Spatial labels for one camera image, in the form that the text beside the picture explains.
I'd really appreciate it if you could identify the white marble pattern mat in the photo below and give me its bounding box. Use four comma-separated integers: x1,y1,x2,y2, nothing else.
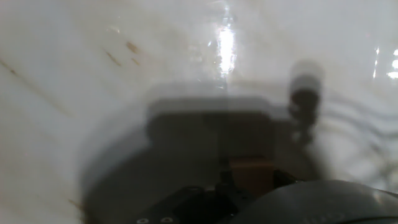
0,0,398,224

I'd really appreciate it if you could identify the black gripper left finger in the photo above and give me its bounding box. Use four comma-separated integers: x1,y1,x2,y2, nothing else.
214,160,249,212

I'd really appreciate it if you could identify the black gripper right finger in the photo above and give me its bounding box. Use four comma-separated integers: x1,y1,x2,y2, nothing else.
273,169,301,187

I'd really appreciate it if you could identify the medium wooden cube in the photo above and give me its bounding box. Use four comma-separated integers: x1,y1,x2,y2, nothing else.
229,157,275,197

